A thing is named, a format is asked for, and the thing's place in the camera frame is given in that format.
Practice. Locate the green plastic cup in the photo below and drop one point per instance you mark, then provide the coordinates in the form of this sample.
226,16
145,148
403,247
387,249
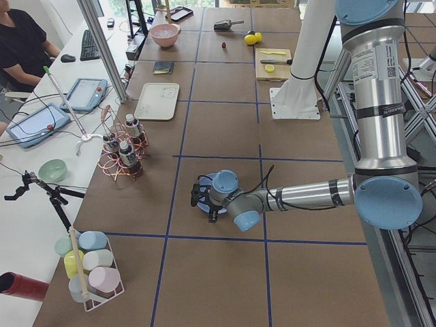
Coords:
63,246

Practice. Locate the yellow lemon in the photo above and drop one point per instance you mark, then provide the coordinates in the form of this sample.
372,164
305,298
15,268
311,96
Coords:
258,37
250,39

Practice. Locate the steel knife sharpener rod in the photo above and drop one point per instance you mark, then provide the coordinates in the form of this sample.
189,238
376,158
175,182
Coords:
276,61

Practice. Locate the black computer mouse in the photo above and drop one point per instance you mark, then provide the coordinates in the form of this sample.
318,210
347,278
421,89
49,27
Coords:
67,58

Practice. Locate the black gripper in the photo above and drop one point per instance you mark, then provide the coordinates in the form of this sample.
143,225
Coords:
214,206

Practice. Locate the blue plastic cup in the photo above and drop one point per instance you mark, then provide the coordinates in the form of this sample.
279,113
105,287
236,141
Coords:
92,240

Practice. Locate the far blue teach pendant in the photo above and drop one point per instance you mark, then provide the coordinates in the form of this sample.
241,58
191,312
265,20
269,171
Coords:
86,94

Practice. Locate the light blue lower cup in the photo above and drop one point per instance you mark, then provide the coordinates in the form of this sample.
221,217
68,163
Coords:
75,289

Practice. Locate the wooden basket handle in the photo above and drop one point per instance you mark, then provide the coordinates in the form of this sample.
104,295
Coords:
83,283

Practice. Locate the black tray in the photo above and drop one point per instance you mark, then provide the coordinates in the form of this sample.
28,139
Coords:
180,13

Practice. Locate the copper wire bottle rack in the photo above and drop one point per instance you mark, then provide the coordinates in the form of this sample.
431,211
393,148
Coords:
114,168

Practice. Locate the white plastic cup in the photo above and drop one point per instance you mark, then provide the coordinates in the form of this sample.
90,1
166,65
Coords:
97,258

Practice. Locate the blue plastic plate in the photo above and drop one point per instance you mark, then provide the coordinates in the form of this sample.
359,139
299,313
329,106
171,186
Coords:
204,182

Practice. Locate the white rod with green tip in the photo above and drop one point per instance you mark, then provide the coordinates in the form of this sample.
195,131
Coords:
85,137

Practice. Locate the black keyboard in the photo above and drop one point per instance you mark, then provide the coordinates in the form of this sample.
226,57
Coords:
89,50

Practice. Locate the half lemon slice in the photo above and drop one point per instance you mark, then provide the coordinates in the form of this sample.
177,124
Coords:
269,68

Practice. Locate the tea bottle middle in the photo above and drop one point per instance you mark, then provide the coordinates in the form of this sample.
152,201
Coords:
111,145

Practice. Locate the near blue teach pendant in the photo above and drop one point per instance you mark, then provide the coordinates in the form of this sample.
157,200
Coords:
38,126

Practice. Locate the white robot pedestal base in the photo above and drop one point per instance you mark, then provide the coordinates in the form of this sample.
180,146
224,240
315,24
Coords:
297,98

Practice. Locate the tea bottle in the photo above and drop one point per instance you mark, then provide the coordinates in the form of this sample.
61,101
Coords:
134,129
111,145
129,159

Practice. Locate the yellow plastic cup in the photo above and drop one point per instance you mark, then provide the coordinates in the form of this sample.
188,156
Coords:
69,261

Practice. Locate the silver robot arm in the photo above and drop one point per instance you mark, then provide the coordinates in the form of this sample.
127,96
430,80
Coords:
384,185

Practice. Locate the red cylinder tube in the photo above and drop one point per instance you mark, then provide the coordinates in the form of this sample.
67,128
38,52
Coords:
13,284

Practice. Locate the wooden cutting board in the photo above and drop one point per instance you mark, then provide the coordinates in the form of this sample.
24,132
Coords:
282,72

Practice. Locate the tea bottle front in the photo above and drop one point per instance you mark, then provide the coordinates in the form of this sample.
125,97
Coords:
129,159

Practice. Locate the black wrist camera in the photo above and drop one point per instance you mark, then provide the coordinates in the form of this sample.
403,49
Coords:
196,195

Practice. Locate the pink bowl with ice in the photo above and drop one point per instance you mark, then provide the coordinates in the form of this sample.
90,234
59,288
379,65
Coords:
165,35

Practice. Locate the blue teach pendant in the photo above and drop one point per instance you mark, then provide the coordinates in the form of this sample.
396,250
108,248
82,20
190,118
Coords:
86,94
38,126

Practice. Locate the pink plastic cup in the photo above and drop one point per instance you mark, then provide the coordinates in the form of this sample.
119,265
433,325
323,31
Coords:
104,279

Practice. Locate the aluminium frame post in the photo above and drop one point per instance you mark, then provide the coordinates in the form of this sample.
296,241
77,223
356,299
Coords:
92,20

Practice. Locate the grey folded cloth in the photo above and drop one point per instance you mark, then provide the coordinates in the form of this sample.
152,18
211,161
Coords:
163,67

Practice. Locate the cream bear tray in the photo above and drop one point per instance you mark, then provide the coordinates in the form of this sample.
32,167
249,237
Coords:
157,101

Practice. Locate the white wire cup basket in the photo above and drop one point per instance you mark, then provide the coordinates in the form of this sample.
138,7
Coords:
96,297

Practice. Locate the green bowl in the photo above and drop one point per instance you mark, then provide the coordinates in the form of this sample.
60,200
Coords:
53,170

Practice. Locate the tea bottle back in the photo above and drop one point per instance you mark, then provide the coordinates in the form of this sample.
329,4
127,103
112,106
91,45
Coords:
134,129

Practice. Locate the yellow plastic knife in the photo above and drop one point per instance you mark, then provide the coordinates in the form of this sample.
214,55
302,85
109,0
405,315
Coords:
272,52

